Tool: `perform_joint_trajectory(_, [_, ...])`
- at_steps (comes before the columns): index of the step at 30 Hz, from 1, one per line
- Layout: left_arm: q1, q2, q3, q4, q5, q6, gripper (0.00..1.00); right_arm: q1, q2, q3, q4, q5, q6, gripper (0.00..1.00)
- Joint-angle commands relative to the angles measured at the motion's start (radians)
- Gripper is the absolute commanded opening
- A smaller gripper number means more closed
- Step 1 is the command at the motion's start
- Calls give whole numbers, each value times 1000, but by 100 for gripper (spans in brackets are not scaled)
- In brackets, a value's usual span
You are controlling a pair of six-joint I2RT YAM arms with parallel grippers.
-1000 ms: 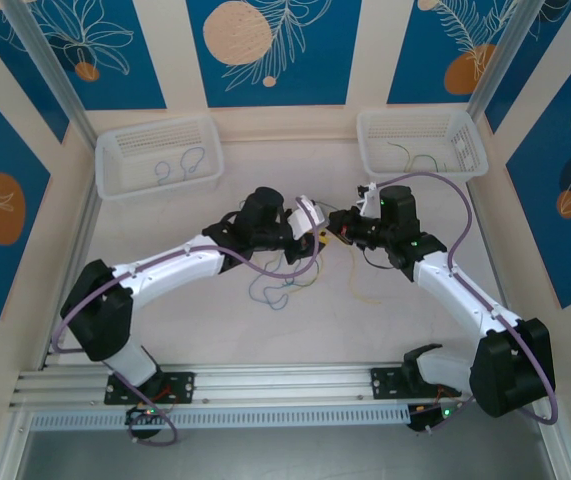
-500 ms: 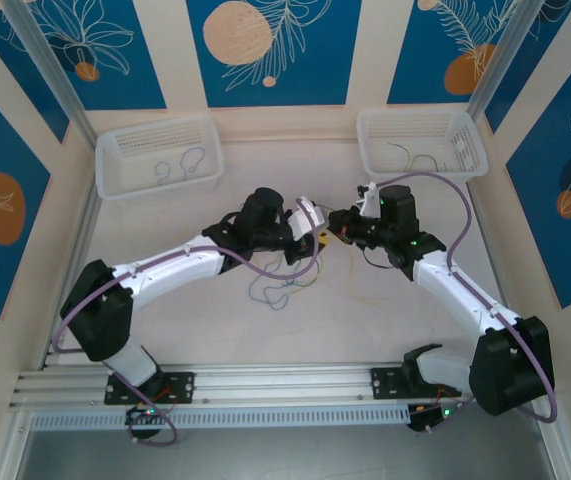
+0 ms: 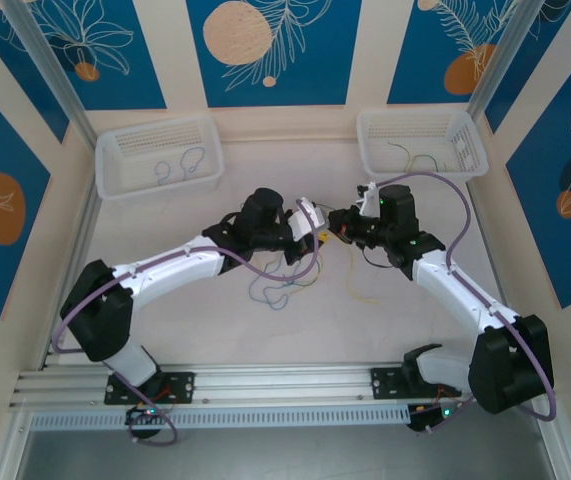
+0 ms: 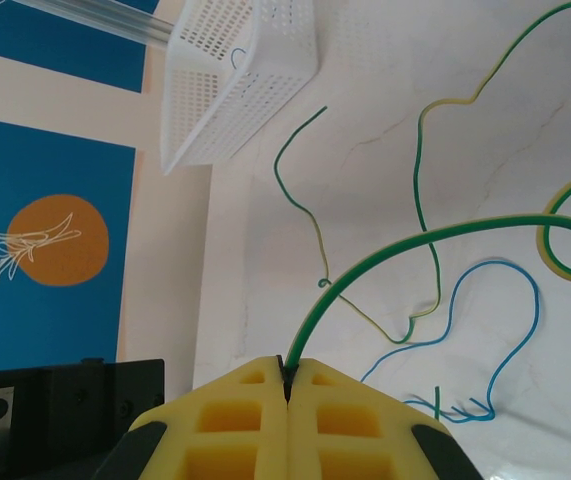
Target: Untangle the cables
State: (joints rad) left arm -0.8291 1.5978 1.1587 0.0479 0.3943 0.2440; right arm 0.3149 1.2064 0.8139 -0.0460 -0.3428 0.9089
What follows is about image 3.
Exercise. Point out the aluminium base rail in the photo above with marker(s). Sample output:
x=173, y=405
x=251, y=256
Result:
x=285, y=382

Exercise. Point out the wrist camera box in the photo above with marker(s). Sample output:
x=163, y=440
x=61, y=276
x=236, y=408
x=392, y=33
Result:
x=307, y=220
x=369, y=197

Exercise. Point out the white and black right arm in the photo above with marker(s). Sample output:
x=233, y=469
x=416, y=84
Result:
x=465, y=295

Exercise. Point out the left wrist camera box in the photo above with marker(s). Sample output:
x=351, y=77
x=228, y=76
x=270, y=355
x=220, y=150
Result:
x=307, y=220

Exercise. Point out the small black controller board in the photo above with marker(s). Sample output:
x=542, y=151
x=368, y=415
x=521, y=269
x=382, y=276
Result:
x=142, y=414
x=432, y=415

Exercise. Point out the white perforated plastic basket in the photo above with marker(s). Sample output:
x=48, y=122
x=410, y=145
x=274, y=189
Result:
x=415, y=125
x=130, y=150

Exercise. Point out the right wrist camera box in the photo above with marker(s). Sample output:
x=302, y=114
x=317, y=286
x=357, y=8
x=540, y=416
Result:
x=369, y=197

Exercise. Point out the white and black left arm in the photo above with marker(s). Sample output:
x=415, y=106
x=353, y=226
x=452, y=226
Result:
x=165, y=270

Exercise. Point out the aluminium frame post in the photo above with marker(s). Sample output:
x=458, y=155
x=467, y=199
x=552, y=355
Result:
x=50, y=65
x=495, y=55

